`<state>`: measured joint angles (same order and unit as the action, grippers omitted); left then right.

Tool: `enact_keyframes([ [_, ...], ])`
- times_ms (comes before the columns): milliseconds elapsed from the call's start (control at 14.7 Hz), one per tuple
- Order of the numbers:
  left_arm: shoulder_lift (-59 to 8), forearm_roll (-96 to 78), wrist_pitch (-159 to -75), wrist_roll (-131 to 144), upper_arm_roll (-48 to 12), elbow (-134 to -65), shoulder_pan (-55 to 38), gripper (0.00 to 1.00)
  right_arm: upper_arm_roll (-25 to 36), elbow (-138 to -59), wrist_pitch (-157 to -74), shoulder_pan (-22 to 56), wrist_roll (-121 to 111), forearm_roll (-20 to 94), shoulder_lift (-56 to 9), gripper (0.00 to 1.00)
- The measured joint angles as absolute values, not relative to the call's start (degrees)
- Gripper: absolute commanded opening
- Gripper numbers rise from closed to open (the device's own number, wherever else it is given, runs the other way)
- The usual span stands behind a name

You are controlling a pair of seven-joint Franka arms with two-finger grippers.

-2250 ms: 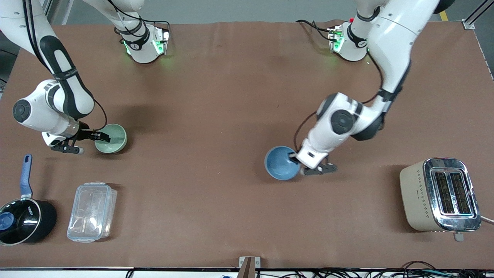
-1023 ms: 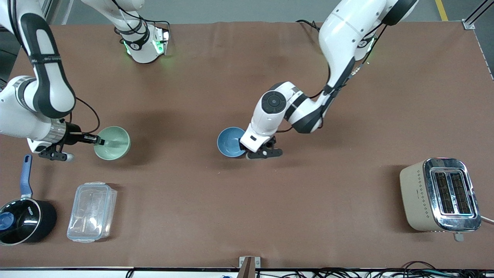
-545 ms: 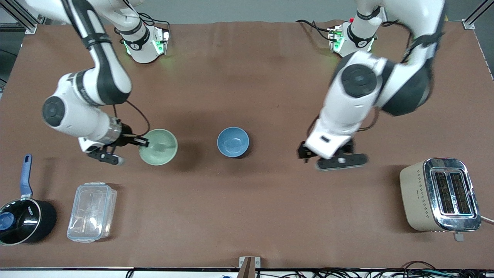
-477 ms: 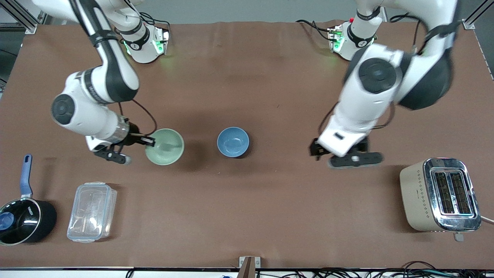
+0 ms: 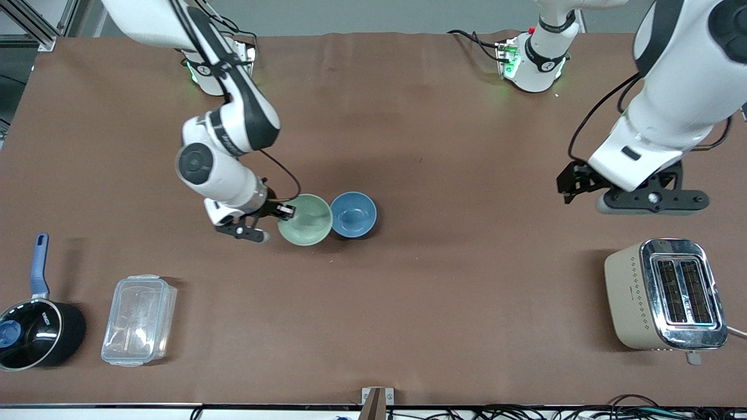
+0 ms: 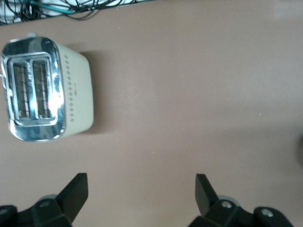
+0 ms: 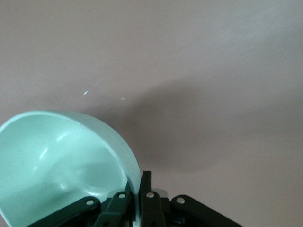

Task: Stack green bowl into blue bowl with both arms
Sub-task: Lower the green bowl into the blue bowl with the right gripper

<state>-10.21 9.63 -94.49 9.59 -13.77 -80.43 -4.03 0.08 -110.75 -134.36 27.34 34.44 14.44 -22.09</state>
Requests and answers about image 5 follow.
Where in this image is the green bowl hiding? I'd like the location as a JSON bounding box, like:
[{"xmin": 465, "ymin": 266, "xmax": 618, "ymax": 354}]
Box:
[{"xmin": 277, "ymin": 194, "xmax": 334, "ymax": 247}]

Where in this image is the blue bowl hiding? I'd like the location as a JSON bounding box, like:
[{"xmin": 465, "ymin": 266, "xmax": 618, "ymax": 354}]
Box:
[{"xmin": 329, "ymin": 191, "xmax": 378, "ymax": 239}]

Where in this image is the beige chrome toaster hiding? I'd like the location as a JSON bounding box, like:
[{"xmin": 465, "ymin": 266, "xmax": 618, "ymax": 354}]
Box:
[{"xmin": 603, "ymin": 237, "xmax": 729, "ymax": 367}]

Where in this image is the clear plastic food container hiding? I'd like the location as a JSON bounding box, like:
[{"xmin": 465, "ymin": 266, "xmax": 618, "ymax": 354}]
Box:
[{"xmin": 100, "ymin": 274, "xmax": 178, "ymax": 368}]

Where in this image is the glass lid blue knob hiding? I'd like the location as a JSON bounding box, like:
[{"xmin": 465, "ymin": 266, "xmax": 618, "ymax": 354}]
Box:
[{"xmin": 0, "ymin": 300, "xmax": 62, "ymax": 370}]

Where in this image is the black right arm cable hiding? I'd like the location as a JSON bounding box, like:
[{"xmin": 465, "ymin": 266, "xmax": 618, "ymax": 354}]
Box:
[{"xmin": 169, "ymin": 0, "xmax": 303, "ymax": 205}]

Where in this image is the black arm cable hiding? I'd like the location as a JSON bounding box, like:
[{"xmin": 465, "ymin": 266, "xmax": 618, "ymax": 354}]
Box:
[
  {"xmin": 169, "ymin": 0, "xmax": 303, "ymax": 205},
  {"xmin": 568, "ymin": 72, "xmax": 644, "ymax": 165}
]

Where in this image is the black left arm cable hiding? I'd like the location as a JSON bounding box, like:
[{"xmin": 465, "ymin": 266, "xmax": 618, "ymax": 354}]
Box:
[{"xmin": 568, "ymin": 72, "xmax": 644, "ymax": 165}]

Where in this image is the black left base cable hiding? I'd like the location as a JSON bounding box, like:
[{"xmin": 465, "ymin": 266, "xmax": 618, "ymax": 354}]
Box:
[{"xmin": 446, "ymin": 29, "xmax": 509, "ymax": 62}]

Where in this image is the black pot blue handle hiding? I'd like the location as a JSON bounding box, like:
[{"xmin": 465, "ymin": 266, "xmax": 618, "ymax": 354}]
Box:
[{"xmin": 0, "ymin": 233, "xmax": 87, "ymax": 372}]

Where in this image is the metal table edge bracket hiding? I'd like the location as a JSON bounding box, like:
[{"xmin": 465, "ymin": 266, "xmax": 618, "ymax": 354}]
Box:
[{"xmin": 360, "ymin": 386, "xmax": 396, "ymax": 420}]

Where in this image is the black floor cable bundle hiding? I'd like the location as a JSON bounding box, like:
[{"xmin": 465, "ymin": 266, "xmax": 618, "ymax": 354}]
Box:
[{"xmin": 385, "ymin": 394, "xmax": 747, "ymax": 420}]

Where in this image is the aluminium frame profile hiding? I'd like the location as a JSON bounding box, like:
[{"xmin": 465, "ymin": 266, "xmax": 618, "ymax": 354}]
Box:
[{"xmin": 0, "ymin": 0, "xmax": 89, "ymax": 53}]

